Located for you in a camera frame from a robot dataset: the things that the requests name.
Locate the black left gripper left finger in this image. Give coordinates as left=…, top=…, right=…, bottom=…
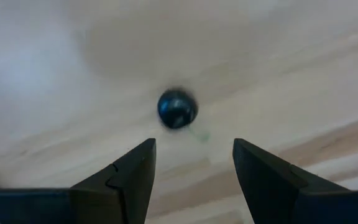
left=70, top=138, right=157, bottom=224

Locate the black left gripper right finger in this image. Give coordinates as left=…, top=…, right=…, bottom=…
left=233, top=138, right=354, bottom=224

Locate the dark toy blueberry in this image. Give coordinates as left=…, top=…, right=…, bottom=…
left=156, top=88, right=199, bottom=130

